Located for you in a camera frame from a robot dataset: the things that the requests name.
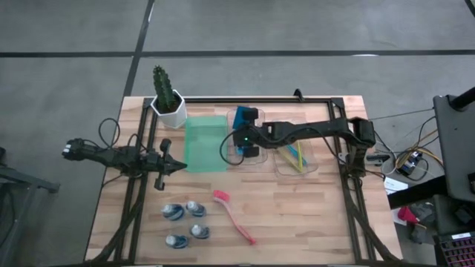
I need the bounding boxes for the black equipment cart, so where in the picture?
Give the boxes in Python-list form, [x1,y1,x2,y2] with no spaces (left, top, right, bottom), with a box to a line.
[432,86,475,203]

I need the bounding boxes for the yellow and black cables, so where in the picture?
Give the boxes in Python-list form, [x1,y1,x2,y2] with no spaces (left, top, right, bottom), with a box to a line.
[369,107,446,183]

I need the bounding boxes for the green cactus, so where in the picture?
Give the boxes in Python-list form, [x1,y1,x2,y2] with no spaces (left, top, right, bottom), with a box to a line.
[152,65,177,114]

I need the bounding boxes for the clear plastic bin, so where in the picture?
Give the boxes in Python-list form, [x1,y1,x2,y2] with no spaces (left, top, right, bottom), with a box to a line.
[272,117,320,177]
[226,108,269,166]

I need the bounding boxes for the red dish brush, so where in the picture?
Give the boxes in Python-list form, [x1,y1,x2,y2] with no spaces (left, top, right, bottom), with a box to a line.
[212,189,258,246]

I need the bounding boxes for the black aluminium table frame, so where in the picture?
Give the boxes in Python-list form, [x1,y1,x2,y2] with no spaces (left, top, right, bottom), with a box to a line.
[85,96,402,267]

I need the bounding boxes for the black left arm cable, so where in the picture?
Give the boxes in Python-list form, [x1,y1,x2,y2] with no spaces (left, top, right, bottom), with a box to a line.
[97,117,122,150]

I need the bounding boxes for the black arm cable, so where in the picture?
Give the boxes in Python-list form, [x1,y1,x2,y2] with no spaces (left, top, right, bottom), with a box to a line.
[97,117,122,150]
[219,128,246,167]

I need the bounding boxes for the white paper sheet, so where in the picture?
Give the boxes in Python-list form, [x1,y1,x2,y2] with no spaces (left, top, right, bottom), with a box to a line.
[383,177,410,196]

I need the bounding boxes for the red cone-shaped object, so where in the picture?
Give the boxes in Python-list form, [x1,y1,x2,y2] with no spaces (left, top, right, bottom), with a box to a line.
[396,205,421,225]

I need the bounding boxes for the white hexagonal plant pot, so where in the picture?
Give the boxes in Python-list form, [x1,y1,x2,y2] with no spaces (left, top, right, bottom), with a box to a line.
[149,88,188,130]

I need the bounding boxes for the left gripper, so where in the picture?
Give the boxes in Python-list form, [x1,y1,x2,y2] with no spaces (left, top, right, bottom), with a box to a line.
[146,138,189,191]

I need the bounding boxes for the blue power supply box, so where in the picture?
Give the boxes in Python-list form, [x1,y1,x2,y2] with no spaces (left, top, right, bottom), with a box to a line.
[394,150,425,178]

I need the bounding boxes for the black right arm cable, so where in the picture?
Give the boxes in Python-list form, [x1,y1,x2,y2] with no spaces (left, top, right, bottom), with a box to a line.
[219,128,246,167]

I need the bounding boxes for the black compartment storage box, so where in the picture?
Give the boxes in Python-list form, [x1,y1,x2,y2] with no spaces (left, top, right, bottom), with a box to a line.
[433,231,475,267]

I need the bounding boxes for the teal translucent plastic bin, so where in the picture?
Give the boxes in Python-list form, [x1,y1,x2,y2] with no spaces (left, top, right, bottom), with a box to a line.
[183,114,229,174]

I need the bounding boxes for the black metal stand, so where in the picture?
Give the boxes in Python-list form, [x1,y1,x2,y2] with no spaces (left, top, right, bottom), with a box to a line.
[0,146,61,267]

